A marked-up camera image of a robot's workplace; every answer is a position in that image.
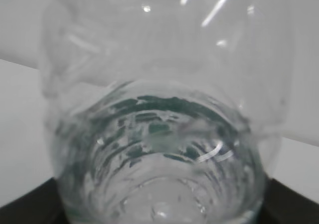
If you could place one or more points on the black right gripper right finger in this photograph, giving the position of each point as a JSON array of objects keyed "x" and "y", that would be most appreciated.
[{"x": 283, "y": 205}]

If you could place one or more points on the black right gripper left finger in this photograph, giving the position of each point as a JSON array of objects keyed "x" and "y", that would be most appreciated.
[{"x": 40, "y": 206}]

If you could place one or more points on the clear water bottle green label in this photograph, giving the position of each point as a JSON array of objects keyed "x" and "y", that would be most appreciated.
[{"x": 165, "y": 111}]

